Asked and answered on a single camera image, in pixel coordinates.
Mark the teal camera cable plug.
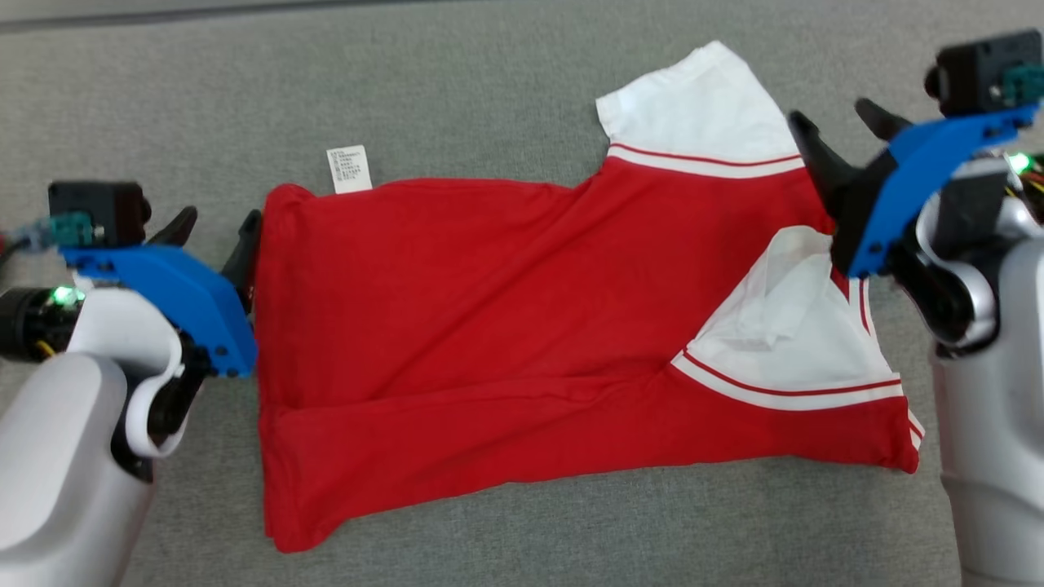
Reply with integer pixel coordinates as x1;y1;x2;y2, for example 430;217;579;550
1002;65;1044;104
0;212;104;255

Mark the teal left camera cable plug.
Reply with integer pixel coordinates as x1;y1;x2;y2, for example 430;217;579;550
0;212;104;255

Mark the red white t-shirt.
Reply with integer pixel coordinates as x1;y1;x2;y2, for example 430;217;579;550
255;41;925;555

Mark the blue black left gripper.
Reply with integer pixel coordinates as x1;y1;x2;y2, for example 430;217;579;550
61;206;263;441

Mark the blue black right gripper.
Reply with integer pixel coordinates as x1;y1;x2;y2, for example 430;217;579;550
787;98;1041;278

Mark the grey fabric upholstered bench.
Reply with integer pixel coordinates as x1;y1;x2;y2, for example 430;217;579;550
0;0;1044;587

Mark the teal right camera cable plug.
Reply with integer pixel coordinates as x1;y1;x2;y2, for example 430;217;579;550
1002;65;1044;104

